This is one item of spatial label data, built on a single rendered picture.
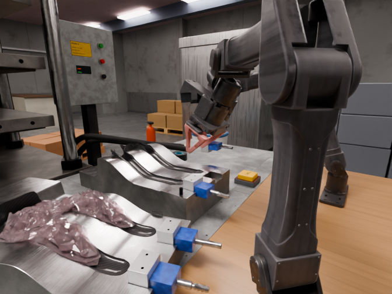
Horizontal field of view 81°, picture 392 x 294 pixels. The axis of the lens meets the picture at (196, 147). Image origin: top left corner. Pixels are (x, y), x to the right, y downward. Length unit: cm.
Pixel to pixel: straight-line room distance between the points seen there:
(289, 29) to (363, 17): 661
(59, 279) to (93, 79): 111
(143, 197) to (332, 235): 52
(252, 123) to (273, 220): 321
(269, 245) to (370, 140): 212
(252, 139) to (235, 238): 299
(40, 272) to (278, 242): 37
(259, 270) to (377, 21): 665
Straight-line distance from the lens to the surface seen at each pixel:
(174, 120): 558
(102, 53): 147
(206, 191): 62
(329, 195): 92
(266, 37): 31
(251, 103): 350
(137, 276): 43
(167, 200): 65
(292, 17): 30
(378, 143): 243
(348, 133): 241
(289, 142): 29
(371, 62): 674
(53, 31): 120
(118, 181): 79
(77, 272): 49
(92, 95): 141
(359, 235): 76
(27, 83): 1072
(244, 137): 360
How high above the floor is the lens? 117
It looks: 15 degrees down
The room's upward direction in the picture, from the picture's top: straight up
